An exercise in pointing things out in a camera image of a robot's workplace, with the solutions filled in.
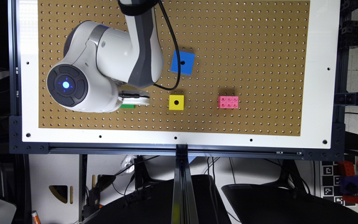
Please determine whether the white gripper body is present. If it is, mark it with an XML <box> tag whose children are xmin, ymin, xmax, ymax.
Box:
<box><xmin>119</xmin><ymin>90</ymin><xmax>150</xmax><ymax>106</ymax></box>

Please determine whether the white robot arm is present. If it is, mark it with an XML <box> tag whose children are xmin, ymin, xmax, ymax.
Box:
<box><xmin>47</xmin><ymin>1</ymin><xmax>163</xmax><ymax>113</ymax></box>

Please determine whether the green block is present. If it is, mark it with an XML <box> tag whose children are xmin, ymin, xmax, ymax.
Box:
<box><xmin>120</xmin><ymin>105</ymin><xmax>136</xmax><ymax>109</ymax></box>

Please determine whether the yellow block with hole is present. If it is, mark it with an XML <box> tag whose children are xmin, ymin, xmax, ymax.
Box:
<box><xmin>168</xmin><ymin>95</ymin><xmax>185</xmax><ymax>111</ymax></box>

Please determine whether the blue block with hole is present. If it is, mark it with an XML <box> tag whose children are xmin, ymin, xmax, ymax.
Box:
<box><xmin>170</xmin><ymin>50</ymin><xmax>195</xmax><ymax>76</ymax></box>

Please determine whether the pink studded brick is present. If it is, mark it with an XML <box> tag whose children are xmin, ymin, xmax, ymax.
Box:
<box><xmin>218</xmin><ymin>96</ymin><xmax>239</xmax><ymax>109</ymax></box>

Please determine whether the black chair left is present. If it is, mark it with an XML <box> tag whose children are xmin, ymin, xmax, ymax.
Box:
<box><xmin>83</xmin><ymin>175</ymin><xmax>231</xmax><ymax>224</ymax></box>

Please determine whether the black chair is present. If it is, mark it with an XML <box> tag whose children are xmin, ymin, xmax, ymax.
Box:
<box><xmin>83</xmin><ymin>175</ymin><xmax>231</xmax><ymax>224</ymax></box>
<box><xmin>222</xmin><ymin>184</ymin><xmax>358</xmax><ymax>224</ymax></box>

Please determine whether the brown pegboard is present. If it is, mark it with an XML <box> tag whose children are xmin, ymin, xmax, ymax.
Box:
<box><xmin>38</xmin><ymin>0</ymin><xmax>311</xmax><ymax>136</ymax></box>

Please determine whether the black chair right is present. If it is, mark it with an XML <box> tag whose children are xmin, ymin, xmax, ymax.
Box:
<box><xmin>222</xmin><ymin>184</ymin><xmax>358</xmax><ymax>224</ymax></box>

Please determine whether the fiducial marker sheet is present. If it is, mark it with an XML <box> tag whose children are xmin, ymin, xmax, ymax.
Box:
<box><xmin>319</xmin><ymin>161</ymin><xmax>345</xmax><ymax>205</ymax></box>

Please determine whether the red toy brick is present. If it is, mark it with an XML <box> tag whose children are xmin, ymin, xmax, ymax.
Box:
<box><xmin>338</xmin><ymin>161</ymin><xmax>356</xmax><ymax>177</ymax></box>

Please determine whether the purple toy brick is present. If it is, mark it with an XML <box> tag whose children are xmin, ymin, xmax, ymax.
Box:
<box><xmin>340</xmin><ymin>175</ymin><xmax>358</xmax><ymax>194</ymax></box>

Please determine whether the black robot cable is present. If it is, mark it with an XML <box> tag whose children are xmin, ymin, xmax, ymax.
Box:
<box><xmin>152</xmin><ymin>0</ymin><xmax>181</xmax><ymax>91</ymax></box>

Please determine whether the black aluminium frame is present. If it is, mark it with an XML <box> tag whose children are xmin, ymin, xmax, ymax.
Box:
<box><xmin>7</xmin><ymin>0</ymin><xmax>358</xmax><ymax>224</ymax></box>

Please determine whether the white table frame panel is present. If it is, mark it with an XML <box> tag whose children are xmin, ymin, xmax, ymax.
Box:
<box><xmin>16</xmin><ymin>0</ymin><xmax>341</xmax><ymax>149</ymax></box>

